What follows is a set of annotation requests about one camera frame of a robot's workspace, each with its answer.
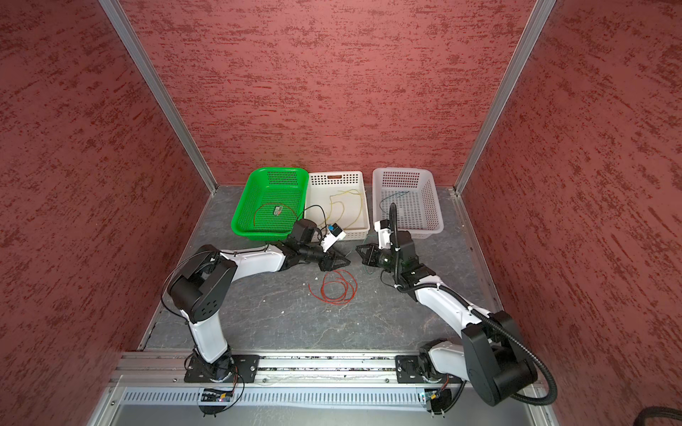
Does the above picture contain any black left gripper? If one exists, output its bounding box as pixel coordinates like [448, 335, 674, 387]
[300, 243, 352, 273]

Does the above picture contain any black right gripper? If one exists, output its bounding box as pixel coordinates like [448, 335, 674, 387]
[355, 242, 402, 273]

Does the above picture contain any dark green wire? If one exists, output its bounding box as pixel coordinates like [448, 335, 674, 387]
[379, 190, 412, 214]

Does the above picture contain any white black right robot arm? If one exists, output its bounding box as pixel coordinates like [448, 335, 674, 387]
[355, 231, 543, 406]

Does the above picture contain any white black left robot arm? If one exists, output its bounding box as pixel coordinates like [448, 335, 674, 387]
[165, 218, 350, 368]

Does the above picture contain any cream perforated basket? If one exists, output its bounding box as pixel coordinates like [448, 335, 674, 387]
[304, 171, 370, 241]

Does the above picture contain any translucent white slotted basket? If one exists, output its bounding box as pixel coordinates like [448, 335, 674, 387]
[372, 168, 444, 240]

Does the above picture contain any green plastic basket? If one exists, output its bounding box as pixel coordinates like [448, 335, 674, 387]
[231, 167, 309, 241]

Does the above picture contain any right small circuit board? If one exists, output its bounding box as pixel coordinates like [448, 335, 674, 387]
[422, 389, 452, 415]

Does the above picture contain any small circuit board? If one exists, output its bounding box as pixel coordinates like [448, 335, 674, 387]
[422, 389, 452, 415]
[200, 389, 234, 404]

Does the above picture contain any left small circuit board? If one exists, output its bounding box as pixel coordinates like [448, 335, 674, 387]
[200, 389, 234, 404]

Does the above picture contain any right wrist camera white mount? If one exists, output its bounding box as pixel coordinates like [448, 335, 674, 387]
[374, 219, 394, 250]

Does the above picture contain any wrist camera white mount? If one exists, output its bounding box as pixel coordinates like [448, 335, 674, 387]
[374, 219, 394, 250]
[320, 223, 346, 252]

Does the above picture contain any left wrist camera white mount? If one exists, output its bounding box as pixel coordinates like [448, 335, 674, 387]
[320, 223, 346, 252]

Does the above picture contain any black corrugated cable conduit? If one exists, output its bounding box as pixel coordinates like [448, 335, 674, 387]
[387, 201, 559, 406]

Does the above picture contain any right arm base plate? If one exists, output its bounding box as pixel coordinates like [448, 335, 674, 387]
[394, 354, 462, 384]

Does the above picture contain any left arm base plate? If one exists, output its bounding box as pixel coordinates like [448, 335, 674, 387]
[184, 353, 261, 384]

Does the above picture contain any white slotted cable duct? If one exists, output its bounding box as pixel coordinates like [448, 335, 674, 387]
[120, 387, 426, 411]

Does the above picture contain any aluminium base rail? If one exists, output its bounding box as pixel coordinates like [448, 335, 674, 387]
[89, 351, 558, 425]

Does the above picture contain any aluminium corner post right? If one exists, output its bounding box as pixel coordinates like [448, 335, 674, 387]
[454, 0, 556, 197]

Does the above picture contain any aluminium corner post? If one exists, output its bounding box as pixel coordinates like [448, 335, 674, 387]
[99, 0, 220, 195]
[454, 0, 556, 197]

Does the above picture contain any aluminium corner post left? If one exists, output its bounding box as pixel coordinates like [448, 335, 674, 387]
[99, 0, 220, 195]

